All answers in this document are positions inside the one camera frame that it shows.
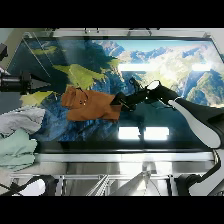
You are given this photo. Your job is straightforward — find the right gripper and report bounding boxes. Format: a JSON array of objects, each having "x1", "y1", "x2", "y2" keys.
[{"x1": 112, "y1": 91, "x2": 138, "y2": 113}]

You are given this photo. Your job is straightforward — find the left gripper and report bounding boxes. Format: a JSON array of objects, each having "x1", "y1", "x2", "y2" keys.
[{"x1": 19, "y1": 70, "x2": 34, "y2": 95}]

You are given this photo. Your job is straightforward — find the brown T-shirt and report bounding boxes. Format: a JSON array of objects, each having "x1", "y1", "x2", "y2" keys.
[{"x1": 60, "y1": 85, "x2": 121, "y2": 122}]

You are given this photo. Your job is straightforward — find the grey garment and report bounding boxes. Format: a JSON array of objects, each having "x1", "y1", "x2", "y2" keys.
[{"x1": 0, "y1": 105, "x2": 46, "y2": 138}]

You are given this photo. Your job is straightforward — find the pale green garment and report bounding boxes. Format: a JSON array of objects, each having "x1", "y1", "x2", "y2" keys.
[{"x1": 0, "y1": 128, "x2": 39, "y2": 172}]

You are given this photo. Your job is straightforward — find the silver frame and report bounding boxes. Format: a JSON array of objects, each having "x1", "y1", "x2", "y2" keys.
[{"x1": 0, "y1": 27, "x2": 224, "y2": 197}]

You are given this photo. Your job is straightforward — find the black cable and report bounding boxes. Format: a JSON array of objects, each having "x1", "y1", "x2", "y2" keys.
[{"x1": 0, "y1": 177, "x2": 36, "y2": 197}]

